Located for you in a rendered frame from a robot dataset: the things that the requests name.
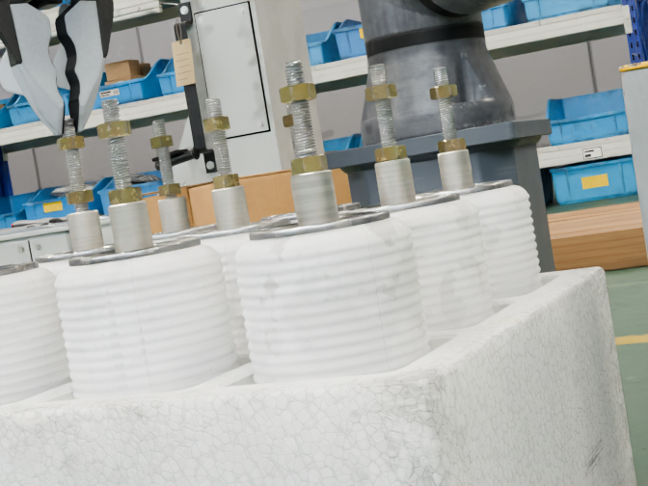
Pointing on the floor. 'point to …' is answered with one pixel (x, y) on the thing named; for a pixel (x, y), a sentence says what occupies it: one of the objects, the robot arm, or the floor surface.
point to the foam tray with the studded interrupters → (364, 415)
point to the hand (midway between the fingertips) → (69, 113)
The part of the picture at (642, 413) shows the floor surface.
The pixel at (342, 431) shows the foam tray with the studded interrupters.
